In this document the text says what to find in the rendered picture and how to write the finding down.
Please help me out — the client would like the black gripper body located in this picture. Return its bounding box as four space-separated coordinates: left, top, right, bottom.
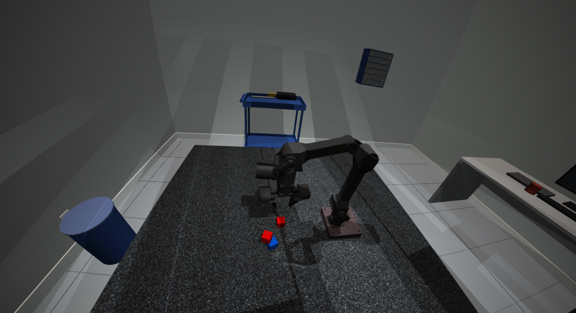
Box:
258 179 311 203

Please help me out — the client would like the blue cube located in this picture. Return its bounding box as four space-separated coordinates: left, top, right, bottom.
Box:
267 236 278 251

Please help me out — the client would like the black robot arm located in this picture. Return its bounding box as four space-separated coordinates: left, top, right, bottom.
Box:
256 135 379 228

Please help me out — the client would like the red cube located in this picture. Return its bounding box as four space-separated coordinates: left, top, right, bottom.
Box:
261 230 273 244
276 217 285 228

